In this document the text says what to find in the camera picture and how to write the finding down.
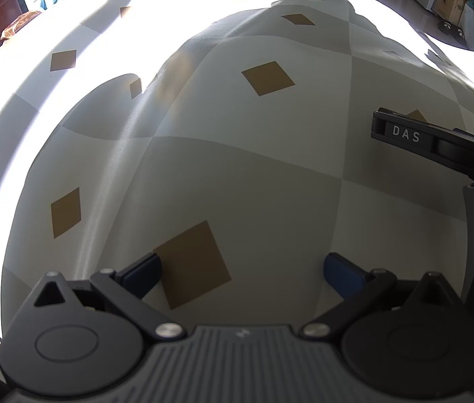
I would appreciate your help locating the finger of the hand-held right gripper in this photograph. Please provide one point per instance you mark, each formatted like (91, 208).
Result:
(470, 134)

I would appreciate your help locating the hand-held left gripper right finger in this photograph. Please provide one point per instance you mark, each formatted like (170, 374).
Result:
(342, 275)

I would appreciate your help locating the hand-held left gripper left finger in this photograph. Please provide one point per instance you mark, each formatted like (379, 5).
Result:
(142, 275)

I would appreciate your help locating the black slipper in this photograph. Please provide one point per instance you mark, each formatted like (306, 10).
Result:
(458, 34)
(445, 26)

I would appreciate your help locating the brown cardboard box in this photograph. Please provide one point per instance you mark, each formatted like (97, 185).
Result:
(451, 4)

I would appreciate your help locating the brown snack wrapper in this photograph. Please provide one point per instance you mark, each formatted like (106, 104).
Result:
(19, 25)

